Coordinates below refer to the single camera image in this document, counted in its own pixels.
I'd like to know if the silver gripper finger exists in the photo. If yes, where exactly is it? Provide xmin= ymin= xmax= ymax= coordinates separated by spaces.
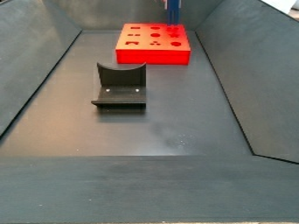
xmin=161 ymin=0 xmax=168 ymax=10

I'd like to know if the blue square-circle object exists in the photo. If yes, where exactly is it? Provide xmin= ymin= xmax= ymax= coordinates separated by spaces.
xmin=167 ymin=0 xmax=181 ymax=25

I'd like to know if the red foam shape board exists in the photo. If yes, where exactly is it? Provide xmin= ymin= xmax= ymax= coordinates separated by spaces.
xmin=116 ymin=24 xmax=192 ymax=65

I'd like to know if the black curved fixture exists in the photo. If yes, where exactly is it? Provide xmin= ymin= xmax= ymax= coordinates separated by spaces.
xmin=91 ymin=64 xmax=145 ymax=107

